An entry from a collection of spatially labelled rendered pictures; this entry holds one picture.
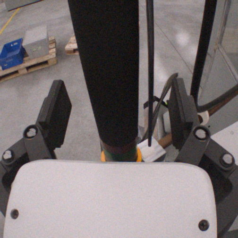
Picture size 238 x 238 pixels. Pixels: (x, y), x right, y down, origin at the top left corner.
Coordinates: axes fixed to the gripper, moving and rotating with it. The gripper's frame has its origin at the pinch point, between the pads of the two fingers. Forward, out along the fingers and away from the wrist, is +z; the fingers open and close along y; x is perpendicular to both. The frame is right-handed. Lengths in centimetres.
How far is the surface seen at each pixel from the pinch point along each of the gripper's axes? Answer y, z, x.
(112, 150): -0.6, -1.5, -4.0
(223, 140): 32, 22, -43
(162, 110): 13, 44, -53
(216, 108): 13.7, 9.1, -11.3
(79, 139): -58, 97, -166
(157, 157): 4.0, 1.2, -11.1
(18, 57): -181, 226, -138
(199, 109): 9.3, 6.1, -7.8
